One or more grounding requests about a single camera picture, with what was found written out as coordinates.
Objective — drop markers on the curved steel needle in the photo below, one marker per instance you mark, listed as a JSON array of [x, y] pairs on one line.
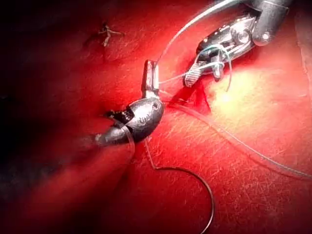
[[212, 200]]

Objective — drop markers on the right arm needle driver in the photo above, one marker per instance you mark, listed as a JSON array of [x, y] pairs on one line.
[[231, 39]]

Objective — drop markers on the tissue pad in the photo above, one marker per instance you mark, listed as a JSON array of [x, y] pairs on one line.
[[243, 195]]

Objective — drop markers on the dark left arm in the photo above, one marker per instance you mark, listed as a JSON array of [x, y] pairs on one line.
[[73, 190]]

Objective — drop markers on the blue stitching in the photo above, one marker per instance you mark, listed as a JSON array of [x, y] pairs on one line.
[[107, 34]]

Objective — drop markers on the blue thread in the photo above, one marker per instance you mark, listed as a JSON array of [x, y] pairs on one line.
[[175, 35]]

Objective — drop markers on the left arm needle driver jaw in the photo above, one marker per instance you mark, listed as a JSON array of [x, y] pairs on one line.
[[156, 80], [147, 78]]

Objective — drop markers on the right arm needle driver jaw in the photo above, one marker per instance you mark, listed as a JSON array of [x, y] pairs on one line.
[[218, 72], [192, 76]]

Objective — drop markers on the left arm needle driver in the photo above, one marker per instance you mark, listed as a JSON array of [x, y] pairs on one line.
[[143, 120]]

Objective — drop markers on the dark right arm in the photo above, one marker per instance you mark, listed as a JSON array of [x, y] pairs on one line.
[[270, 22]]

